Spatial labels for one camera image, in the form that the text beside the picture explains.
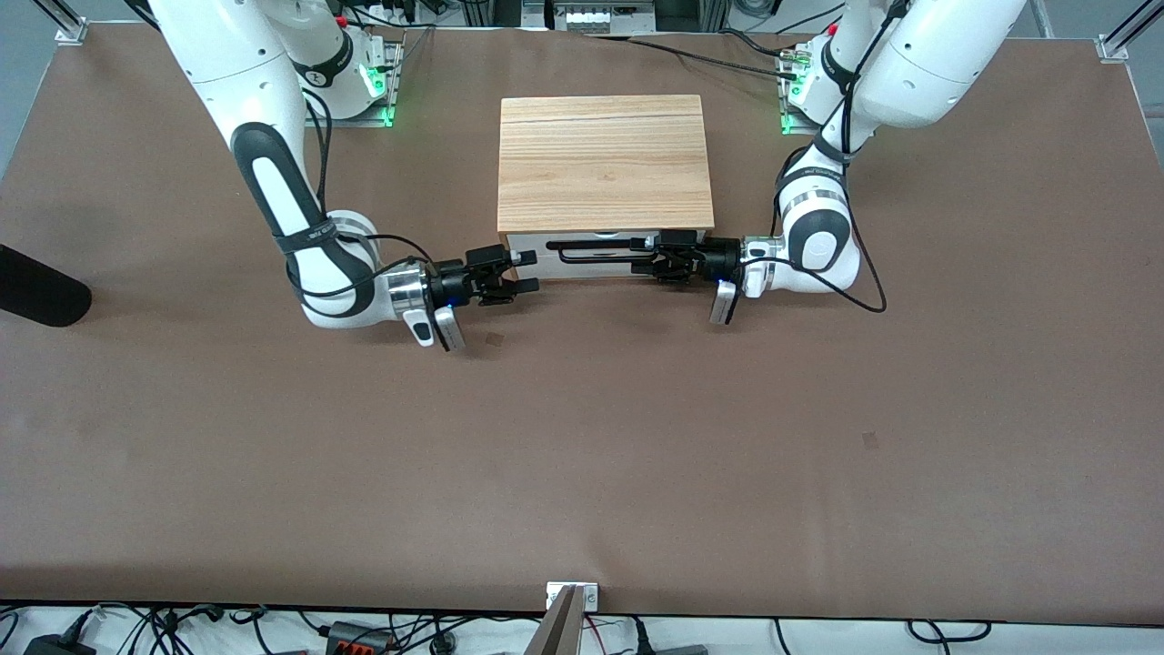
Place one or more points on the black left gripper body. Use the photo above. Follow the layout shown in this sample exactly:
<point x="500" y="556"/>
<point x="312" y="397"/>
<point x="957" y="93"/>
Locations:
<point x="718" y="256"/>

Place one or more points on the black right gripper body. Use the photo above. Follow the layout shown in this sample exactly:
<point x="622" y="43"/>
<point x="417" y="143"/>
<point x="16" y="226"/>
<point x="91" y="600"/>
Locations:
<point x="448" y="283"/>

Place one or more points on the white-fronted wooden drawer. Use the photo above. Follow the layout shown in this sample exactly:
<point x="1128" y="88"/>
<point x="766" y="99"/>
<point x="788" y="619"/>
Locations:
<point x="591" y="272"/>
<point x="573" y="252"/>

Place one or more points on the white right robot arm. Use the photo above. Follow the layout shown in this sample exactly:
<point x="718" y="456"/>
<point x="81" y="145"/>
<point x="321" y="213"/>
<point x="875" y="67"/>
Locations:
<point x="236" y="73"/>

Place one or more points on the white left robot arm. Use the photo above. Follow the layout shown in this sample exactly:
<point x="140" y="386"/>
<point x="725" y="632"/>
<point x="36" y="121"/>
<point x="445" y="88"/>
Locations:
<point x="937" y="64"/>

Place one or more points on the light wooden drawer cabinet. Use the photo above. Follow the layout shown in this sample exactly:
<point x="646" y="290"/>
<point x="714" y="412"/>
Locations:
<point x="605" y="164"/>

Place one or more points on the table cover sheet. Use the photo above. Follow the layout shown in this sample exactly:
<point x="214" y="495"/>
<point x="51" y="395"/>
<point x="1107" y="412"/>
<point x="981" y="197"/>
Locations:
<point x="582" y="455"/>

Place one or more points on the grey terminal block device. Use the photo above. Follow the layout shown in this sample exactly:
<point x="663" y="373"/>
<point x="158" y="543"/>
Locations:
<point x="587" y="15"/>

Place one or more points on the brown angled beam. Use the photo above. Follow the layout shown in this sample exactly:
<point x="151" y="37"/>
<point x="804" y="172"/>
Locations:
<point x="559" y="628"/>

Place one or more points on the black box with red connectors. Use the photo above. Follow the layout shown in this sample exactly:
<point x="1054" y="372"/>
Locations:
<point x="356" y="639"/>

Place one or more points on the black rounded cylinder object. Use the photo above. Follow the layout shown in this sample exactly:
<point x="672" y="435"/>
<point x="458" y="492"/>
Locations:
<point x="41" y="287"/>

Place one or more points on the black power adapter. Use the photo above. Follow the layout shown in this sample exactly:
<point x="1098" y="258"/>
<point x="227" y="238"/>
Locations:
<point x="59" y="646"/>

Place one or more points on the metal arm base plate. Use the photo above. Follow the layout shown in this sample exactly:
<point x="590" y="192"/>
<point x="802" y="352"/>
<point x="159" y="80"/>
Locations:
<point x="386" y="91"/>
<point x="800" y="114"/>

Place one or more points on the small metal table bracket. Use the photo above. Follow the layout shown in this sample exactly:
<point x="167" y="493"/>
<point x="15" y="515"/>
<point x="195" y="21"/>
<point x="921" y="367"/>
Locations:
<point x="555" y="594"/>

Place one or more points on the metal corner bracket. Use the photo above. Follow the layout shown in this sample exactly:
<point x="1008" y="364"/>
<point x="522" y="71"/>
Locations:
<point x="71" y="32"/>
<point x="1111" y="48"/>

